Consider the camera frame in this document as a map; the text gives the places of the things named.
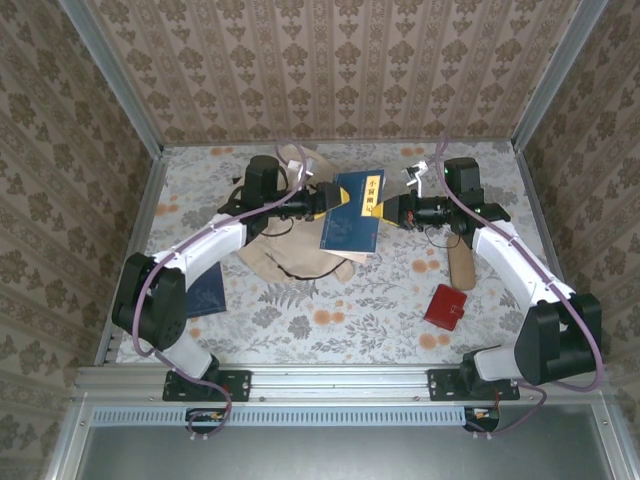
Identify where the blue book with yellow label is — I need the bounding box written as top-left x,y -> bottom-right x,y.
318,168 -> 387,257
185,261 -> 227,320

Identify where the beige canvas backpack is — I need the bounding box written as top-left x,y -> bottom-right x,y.
219,143 -> 357,286

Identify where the beige felt pencil case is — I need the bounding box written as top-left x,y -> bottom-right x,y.
446,233 -> 477,292

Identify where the red leather wallet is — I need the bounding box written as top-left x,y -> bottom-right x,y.
423,283 -> 469,331

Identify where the floral tablecloth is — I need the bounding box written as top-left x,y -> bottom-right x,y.
115,141 -> 581,365

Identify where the grey metal panel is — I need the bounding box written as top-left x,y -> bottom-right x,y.
74,424 -> 616,480

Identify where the aluminium corner post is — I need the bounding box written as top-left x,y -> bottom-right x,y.
57,0 -> 166,157
510,0 -> 610,154

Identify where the aluminium side rail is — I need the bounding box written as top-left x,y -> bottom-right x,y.
93,147 -> 170,366

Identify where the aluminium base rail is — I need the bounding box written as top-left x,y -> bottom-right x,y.
74,364 -> 614,401

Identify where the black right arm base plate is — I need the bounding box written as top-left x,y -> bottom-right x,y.
427,368 -> 521,403

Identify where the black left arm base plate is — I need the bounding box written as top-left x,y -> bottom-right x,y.
162,368 -> 251,403

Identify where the grey slotted cable duct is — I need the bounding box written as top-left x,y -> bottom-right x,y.
92,405 -> 469,427

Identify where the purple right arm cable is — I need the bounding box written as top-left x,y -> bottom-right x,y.
433,137 -> 606,436

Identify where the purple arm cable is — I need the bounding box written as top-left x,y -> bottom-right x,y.
127,138 -> 309,441
433,137 -> 606,436

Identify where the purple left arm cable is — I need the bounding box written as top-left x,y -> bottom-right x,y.
127,138 -> 309,441

